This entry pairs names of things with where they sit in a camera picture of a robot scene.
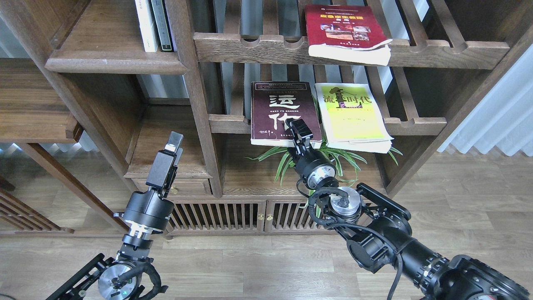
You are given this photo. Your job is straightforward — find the dark green upright book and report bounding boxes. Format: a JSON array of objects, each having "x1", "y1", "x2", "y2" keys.
[{"x1": 151, "y1": 0, "x2": 174, "y2": 53}]

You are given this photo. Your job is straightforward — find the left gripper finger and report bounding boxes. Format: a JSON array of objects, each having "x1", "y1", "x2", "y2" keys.
[{"x1": 166, "y1": 131, "x2": 184, "y2": 153}]

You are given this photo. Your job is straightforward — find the dark wooden bookshelf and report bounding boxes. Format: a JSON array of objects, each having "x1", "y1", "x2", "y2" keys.
[{"x1": 1, "y1": 0, "x2": 532, "y2": 236}]

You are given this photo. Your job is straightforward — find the yellow green book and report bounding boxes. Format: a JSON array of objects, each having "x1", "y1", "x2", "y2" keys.
[{"x1": 314, "y1": 83, "x2": 393, "y2": 154}]

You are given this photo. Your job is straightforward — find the white upright book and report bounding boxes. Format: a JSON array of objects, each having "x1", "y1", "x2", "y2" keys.
[{"x1": 135, "y1": 0, "x2": 159, "y2": 53}]

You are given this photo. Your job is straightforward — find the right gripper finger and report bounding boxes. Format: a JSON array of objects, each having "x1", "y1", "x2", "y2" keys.
[{"x1": 289, "y1": 119, "x2": 314, "y2": 140}]

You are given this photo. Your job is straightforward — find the green spider plant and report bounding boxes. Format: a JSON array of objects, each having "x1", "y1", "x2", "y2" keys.
[{"x1": 246, "y1": 140, "x2": 403, "y2": 209}]

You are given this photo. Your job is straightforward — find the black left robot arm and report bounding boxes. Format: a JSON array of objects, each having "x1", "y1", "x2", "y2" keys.
[{"x1": 48, "y1": 132, "x2": 183, "y2": 300}]

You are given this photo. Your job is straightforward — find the maroon book white characters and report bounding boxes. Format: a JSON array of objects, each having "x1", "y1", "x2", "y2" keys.
[{"x1": 251, "y1": 81, "x2": 322, "y2": 149}]

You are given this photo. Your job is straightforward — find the red book on top shelf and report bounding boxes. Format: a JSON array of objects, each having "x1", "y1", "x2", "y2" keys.
[{"x1": 304, "y1": 4, "x2": 392, "y2": 66}]

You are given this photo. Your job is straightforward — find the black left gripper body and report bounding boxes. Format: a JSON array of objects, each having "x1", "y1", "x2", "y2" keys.
[{"x1": 122, "y1": 151, "x2": 179, "y2": 238}]

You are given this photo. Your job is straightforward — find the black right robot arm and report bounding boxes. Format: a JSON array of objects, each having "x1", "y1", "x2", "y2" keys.
[{"x1": 286, "y1": 118, "x2": 529, "y2": 300}]

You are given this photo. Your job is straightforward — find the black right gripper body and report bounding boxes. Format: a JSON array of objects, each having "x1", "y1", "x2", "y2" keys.
[{"x1": 288, "y1": 138, "x2": 339, "y2": 189}]

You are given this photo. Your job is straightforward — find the white curtain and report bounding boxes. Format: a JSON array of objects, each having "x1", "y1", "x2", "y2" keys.
[{"x1": 437, "y1": 46, "x2": 533, "y2": 156}]

